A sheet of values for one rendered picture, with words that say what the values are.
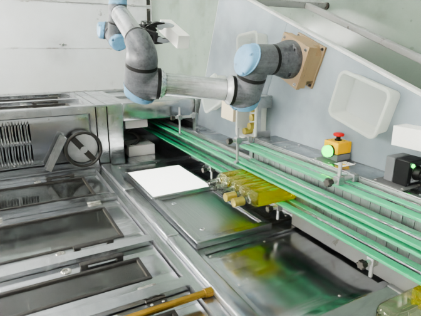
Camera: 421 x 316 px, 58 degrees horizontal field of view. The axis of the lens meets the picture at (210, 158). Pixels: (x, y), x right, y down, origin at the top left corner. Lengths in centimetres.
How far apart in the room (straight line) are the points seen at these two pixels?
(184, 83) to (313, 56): 50
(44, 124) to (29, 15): 284
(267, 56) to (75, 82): 385
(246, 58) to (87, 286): 95
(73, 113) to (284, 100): 119
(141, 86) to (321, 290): 91
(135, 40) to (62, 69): 368
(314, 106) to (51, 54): 388
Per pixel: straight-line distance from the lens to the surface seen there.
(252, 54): 144
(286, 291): 126
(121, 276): 135
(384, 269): 137
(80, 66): 509
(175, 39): 190
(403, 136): 130
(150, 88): 142
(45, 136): 233
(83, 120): 234
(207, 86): 147
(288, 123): 176
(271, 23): 185
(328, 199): 136
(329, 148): 145
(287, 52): 152
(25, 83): 503
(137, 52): 139
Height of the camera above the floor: 187
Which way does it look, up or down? 27 degrees down
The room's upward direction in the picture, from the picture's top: 99 degrees counter-clockwise
